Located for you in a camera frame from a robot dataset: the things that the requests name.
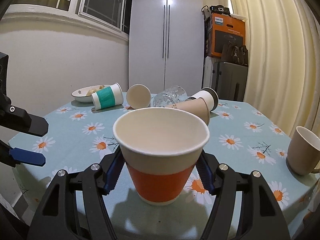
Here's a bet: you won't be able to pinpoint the cream curtain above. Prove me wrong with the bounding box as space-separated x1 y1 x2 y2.
231 0 319 135

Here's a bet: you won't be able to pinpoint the white floral bowl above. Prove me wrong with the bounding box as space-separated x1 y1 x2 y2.
72 85 109 103

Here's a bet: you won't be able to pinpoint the clear glass cup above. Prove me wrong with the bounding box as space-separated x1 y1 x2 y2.
152 86 188 107

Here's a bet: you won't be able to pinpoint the beige snack pieces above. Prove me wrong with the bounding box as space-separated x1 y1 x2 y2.
86 85 105 96

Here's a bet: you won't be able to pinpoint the teal sleeve paper cup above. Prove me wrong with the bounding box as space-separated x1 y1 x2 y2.
91 83 124 110

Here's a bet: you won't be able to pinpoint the white wardrobe cabinet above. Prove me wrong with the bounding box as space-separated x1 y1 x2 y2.
129 0 204 95

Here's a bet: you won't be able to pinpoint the orange philips cardboard box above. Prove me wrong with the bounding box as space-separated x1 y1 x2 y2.
204 13 246 57

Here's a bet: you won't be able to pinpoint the pink sleeve paper cup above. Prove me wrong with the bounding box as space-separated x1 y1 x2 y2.
126 84 151 109

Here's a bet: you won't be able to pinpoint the daisy print blue tablecloth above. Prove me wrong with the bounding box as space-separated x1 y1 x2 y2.
9 100 319 239

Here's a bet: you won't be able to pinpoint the brown kraft paper cup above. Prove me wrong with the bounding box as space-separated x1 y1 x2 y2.
166 98 210 125

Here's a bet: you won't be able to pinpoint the dark grey suitcase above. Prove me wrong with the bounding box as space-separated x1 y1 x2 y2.
212 61 248 101

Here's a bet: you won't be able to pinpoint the white panel beside suitcase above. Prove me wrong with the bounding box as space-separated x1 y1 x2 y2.
202 56 221 88

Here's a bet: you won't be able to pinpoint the window with white frame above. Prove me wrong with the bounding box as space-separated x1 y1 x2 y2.
4 0 132 41

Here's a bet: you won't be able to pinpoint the white cup black lid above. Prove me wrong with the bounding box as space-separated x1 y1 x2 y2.
187 87 219 112

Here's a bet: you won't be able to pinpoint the orange sleeve paper cup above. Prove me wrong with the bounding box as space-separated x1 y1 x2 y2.
113 107 210 206

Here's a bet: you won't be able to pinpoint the beige ceramic mug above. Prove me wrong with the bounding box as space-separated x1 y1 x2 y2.
287 126 320 176

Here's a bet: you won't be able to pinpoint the black handbag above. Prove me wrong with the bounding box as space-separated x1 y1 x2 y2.
221 43 248 67

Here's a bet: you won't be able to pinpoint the black device on box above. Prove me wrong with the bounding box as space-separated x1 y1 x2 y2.
201 5 231 20

